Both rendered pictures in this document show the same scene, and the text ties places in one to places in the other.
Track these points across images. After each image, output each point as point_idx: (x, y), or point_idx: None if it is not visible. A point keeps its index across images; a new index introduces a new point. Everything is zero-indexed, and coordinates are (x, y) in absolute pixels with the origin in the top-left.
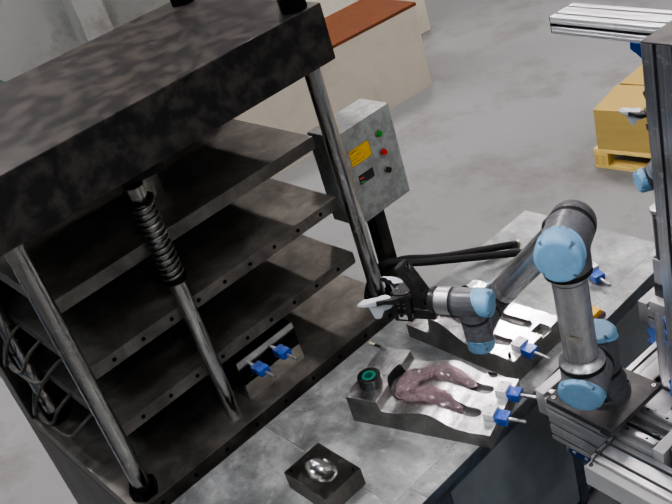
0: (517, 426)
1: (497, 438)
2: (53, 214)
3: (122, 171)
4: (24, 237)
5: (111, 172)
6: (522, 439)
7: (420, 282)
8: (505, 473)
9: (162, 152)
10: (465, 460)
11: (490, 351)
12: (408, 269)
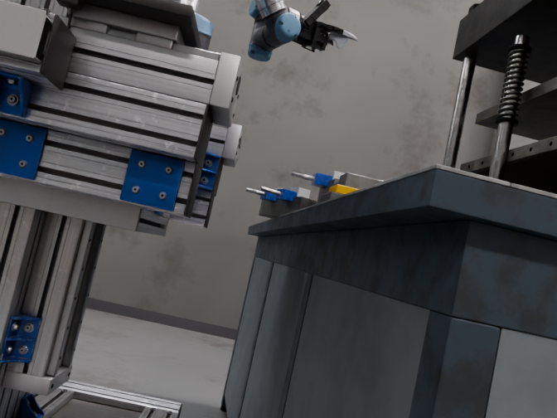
0: (290, 270)
1: (263, 214)
2: (472, 38)
3: (501, 15)
4: (462, 49)
5: (497, 15)
6: (284, 298)
7: (310, 13)
8: (273, 316)
9: (520, 3)
10: (268, 220)
11: (248, 54)
12: (317, 3)
